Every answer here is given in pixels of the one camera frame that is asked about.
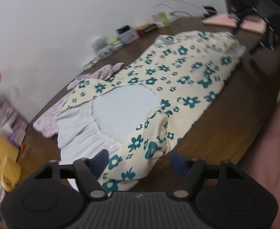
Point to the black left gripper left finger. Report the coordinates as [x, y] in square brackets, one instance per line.
[87, 173]

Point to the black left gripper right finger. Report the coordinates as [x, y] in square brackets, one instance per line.
[191, 173]

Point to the cream teal flower garment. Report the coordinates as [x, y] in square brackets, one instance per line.
[149, 106]

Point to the pink floral garment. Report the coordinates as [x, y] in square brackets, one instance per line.
[47, 123]

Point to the yellow bag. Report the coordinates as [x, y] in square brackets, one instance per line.
[10, 170]

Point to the white letter blocks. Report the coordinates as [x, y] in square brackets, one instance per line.
[91, 63]

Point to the white robot speaker figure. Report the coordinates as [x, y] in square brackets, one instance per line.
[101, 47]

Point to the stack of small packets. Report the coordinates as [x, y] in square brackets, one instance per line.
[115, 44]

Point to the white floral tin box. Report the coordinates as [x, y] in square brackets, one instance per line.
[128, 36]

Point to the black charger block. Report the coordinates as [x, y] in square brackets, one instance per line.
[123, 29]

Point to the red black box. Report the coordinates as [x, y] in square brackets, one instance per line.
[146, 28]

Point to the green spray bottle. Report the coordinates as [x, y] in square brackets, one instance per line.
[164, 19]

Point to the pink laptop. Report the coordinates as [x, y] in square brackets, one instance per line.
[226, 21]

